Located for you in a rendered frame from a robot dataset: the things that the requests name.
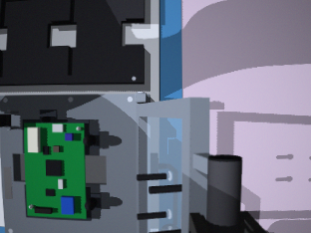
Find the green circuit board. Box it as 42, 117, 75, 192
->
24, 122, 87, 219

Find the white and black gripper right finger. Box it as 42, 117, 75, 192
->
239, 211, 267, 233

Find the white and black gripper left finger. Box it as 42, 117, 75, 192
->
188, 213, 212, 233

